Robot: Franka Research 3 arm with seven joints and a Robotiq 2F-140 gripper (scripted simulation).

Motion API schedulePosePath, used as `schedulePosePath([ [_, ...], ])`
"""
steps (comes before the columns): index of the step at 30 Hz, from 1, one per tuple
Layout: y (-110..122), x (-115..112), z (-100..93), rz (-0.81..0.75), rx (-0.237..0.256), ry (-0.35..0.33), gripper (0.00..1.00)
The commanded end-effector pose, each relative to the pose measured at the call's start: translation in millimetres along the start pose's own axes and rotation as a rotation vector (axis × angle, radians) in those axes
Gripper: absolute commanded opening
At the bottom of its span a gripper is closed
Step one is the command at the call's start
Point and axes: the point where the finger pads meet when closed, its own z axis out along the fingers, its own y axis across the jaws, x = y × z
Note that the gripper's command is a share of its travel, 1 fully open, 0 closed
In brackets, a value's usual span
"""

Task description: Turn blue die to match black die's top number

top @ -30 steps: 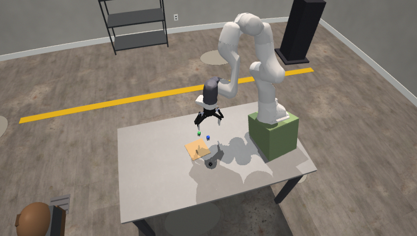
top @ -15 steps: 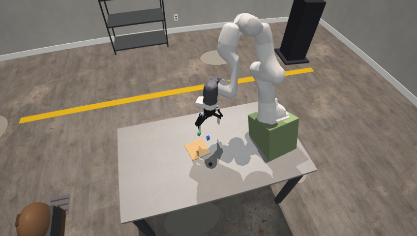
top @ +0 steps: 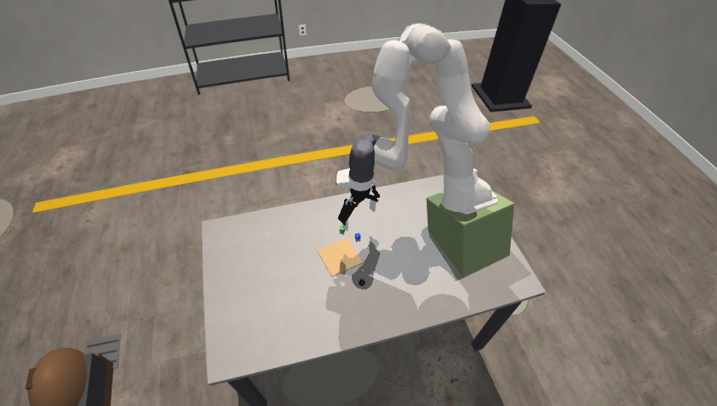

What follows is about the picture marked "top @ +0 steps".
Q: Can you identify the tan flat mat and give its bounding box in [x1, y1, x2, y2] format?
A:
[318, 238, 363, 277]

